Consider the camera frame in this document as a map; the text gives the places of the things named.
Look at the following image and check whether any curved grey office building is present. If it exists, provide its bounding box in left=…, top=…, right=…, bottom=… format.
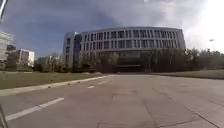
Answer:
left=61, top=26, right=187, bottom=73

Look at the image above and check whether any grey paved ground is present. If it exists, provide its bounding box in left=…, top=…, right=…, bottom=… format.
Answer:
left=0, top=73, right=224, bottom=128

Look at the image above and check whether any row of trees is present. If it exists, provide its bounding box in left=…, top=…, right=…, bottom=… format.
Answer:
left=33, top=47, right=224, bottom=74

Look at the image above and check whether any pale concrete kerb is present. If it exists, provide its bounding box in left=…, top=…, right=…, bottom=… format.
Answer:
left=0, top=74, right=112, bottom=98

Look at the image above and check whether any grass field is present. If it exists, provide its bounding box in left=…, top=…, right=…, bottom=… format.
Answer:
left=0, top=71, right=105, bottom=91

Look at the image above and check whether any grass strip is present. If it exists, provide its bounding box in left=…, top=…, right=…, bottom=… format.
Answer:
left=151, top=68, right=224, bottom=81

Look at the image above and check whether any white dashed painted line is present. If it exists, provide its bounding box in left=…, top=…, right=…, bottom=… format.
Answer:
left=4, top=77, right=110, bottom=122

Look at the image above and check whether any small white building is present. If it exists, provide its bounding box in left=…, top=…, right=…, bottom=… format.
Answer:
left=5, top=48, right=36, bottom=70

